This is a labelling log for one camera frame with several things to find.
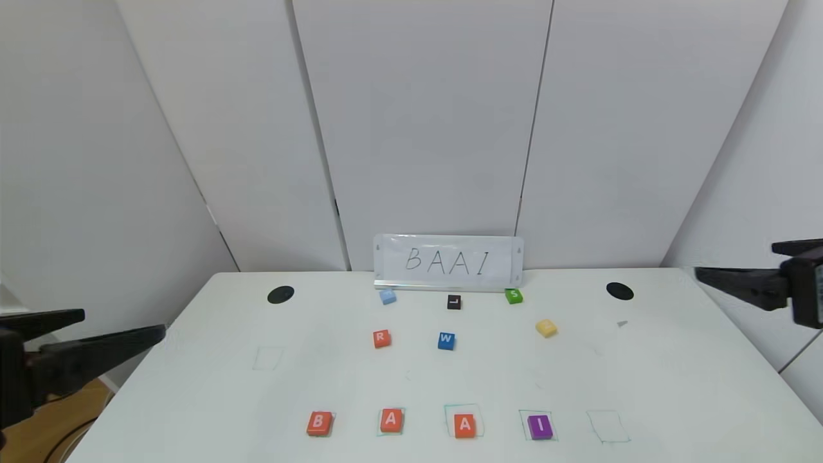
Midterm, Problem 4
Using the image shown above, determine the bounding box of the white BAAI sign board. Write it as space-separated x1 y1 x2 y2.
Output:
373 234 525 292

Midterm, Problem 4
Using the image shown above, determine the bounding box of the black floor cable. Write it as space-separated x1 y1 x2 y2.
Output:
42 418 100 463

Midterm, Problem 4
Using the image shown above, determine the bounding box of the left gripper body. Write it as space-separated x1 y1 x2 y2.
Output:
0 326 33 430

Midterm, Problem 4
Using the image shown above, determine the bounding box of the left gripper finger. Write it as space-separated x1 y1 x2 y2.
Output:
26 324 167 404
0 309 85 341

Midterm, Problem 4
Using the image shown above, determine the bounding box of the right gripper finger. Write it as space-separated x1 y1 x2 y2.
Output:
771 238 823 257
694 267 790 311

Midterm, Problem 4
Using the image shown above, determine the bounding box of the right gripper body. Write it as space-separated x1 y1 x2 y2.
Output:
780 245 823 329

